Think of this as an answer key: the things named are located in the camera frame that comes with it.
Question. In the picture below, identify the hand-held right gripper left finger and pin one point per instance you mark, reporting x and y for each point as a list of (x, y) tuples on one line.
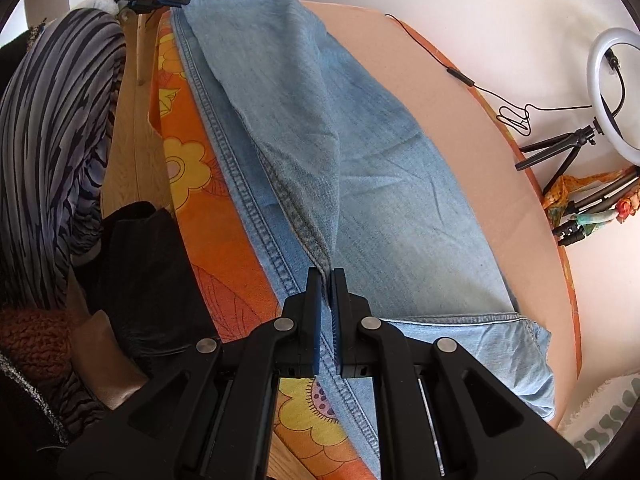
[(315, 325)]

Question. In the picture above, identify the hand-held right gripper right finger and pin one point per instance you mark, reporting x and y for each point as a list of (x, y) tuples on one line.
[(337, 330)]

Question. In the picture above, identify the light blue denim pants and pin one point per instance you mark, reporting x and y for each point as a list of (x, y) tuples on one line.
[(350, 160)]

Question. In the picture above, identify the person's left hand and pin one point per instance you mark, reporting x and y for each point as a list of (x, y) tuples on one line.
[(100, 4)]

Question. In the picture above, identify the striped grey garment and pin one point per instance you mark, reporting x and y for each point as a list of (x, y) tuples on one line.
[(50, 135)]

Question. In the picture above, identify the orange floral bed sheet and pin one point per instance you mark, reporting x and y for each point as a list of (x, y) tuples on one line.
[(185, 160)]

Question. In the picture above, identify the black cloth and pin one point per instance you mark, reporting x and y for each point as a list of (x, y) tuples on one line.
[(140, 270)]

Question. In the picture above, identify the tan cloth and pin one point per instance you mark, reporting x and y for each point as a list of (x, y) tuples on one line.
[(100, 360)]

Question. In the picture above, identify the peach bed cover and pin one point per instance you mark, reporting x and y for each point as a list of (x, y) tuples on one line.
[(450, 135)]

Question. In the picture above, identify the colourful floral cloth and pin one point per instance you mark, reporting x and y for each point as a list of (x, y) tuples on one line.
[(567, 190)]

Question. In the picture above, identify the green striped white pillow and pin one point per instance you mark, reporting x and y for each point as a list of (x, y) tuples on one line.
[(600, 425)]

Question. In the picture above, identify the brown knitted cloth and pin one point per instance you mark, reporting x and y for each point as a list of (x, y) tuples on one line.
[(30, 340)]

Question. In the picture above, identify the black tripod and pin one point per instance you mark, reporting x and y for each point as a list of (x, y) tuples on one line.
[(560, 150)]

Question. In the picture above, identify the dark speckled garment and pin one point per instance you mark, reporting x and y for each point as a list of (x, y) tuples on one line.
[(20, 410)]

